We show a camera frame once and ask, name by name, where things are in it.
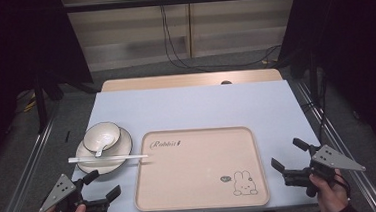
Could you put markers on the person's right hand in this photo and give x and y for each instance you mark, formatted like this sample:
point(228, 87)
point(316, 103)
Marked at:
point(331, 196)

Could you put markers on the light wooden table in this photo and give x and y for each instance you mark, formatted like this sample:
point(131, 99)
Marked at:
point(174, 81)

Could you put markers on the black curtain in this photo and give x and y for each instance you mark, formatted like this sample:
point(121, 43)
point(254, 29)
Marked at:
point(355, 40)
point(17, 41)

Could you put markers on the black metal stand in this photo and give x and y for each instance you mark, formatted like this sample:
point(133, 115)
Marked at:
point(40, 103)
point(312, 60)

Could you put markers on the aluminium rail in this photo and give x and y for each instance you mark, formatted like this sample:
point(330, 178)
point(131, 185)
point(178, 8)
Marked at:
point(353, 161)
point(24, 184)

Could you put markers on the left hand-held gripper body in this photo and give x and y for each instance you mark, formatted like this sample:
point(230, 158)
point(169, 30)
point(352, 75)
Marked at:
point(59, 191)

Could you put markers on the white chopstick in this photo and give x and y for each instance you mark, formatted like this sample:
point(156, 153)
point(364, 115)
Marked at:
point(126, 155)
point(79, 160)

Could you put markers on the white table mat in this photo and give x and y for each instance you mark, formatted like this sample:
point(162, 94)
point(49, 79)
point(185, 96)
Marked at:
point(209, 107)

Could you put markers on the white ceramic spoon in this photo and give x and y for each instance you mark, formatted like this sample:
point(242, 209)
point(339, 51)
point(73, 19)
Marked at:
point(101, 147)

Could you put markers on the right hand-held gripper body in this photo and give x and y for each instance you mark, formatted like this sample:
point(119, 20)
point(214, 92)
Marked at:
point(330, 161)

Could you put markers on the beige tray with rabbit drawing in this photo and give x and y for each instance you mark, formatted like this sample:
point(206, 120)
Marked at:
point(200, 172)

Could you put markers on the white plate with dark rim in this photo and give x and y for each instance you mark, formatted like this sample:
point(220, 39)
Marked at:
point(120, 150)

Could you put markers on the black horizontal bar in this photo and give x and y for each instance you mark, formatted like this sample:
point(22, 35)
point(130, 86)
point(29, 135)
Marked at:
point(182, 0)

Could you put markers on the person's dark sleeve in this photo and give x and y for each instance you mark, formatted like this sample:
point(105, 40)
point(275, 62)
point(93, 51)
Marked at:
point(347, 210)

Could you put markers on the white bowl with dark rim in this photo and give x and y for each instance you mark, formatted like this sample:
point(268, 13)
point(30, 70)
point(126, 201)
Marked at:
point(102, 136)

